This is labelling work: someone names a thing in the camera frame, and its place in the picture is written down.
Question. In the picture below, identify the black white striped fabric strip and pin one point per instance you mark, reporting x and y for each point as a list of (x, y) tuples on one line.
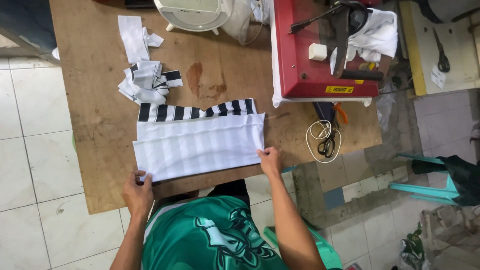
[(176, 111)]

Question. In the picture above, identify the clear plastic bag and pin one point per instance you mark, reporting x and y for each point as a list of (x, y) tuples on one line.
[(238, 18)]

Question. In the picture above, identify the small white box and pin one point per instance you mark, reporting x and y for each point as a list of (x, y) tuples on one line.
[(317, 51)]

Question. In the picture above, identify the long white fabric strip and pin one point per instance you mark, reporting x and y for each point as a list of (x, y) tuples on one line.
[(133, 37)]

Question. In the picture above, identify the teal plastic stool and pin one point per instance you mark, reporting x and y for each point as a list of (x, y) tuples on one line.
[(431, 191)]

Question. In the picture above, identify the white table with yellow edge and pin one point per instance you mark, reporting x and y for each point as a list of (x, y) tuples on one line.
[(461, 48)]

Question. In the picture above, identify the pile of striped fabric scraps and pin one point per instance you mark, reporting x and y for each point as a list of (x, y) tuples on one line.
[(148, 84)]

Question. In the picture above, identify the white paper tag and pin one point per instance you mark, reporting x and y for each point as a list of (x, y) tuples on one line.
[(438, 77)]

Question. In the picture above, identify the dark green cloth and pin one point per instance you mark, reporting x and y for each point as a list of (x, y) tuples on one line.
[(463, 176)]

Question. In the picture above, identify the heap of bags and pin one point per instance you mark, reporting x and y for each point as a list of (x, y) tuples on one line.
[(446, 240)]

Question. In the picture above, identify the person's left hand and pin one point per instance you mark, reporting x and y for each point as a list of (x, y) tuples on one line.
[(137, 195)]

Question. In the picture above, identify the white cloth on press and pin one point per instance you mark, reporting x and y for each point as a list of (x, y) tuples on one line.
[(377, 35)]

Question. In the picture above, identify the person's green printed jersey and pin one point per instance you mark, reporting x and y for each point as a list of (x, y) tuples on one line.
[(202, 236)]

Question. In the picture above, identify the white round appliance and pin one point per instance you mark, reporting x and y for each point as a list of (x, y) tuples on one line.
[(191, 13)]

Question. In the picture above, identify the black long scissors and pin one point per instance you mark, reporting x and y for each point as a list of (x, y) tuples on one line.
[(442, 56)]

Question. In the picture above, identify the red heat press machine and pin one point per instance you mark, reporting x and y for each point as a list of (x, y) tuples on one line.
[(300, 71)]

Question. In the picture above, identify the crumpled clear plastic sheet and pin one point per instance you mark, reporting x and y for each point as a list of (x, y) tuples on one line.
[(385, 108)]

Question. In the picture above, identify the white fabric piece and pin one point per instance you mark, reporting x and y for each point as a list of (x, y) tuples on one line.
[(198, 146)]

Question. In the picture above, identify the person's right hand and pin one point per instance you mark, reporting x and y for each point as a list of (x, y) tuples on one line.
[(270, 163)]

